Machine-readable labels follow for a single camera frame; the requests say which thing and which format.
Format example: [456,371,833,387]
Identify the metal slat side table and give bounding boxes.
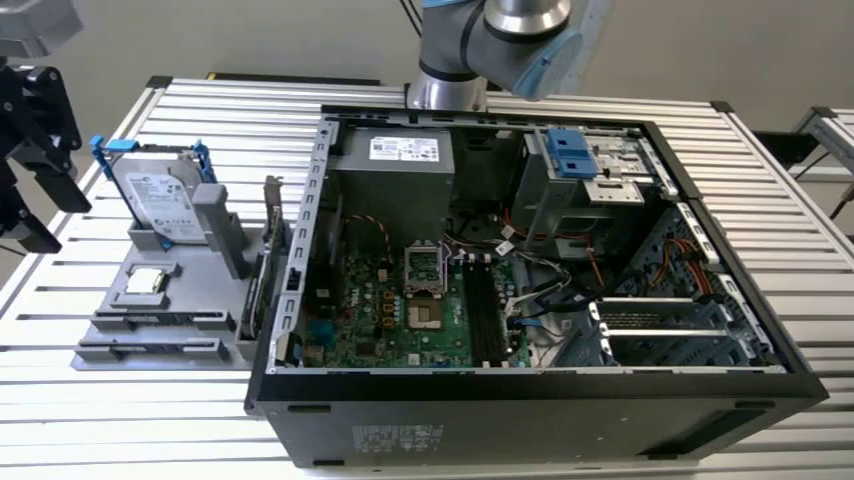
[790,105,854,181]

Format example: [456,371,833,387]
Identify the CPU socket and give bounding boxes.
[406,298,448,331]

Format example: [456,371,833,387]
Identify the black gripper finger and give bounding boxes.
[17,66,94,214]
[0,164,63,254]

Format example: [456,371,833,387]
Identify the orange black twisted wire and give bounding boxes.
[342,213,397,265]

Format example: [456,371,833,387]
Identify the metal drive cage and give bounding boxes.
[512,127,676,254]

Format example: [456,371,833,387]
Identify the grey parts rack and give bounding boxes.
[70,182,295,372]

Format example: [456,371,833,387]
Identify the black open PC case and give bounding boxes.
[243,103,832,469]

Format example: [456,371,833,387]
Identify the black cable bundle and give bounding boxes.
[520,259,646,321]

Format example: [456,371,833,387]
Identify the grey metal disk bay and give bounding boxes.
[590,295,766,366]

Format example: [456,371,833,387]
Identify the grey power supply unit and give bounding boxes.
[330,127,458,239]

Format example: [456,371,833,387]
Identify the green motherboard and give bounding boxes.
[297,249,540,370]

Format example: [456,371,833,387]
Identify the metal socket cover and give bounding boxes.
[403,238,449,297]

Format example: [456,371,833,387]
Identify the hard disk in blue carrier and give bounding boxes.
[89,133,221,247]

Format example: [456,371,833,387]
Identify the orange yellow power wires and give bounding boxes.
[650,237,714,305]

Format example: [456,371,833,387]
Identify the blue RAM stick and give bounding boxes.
[78,339,221,352]

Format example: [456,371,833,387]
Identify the silver CPU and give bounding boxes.
[126,267,167,295]

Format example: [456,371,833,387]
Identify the blue drive bay latch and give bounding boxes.
[545,128,601,180]

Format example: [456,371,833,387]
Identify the graphics card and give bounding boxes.
[238,174,295,341]

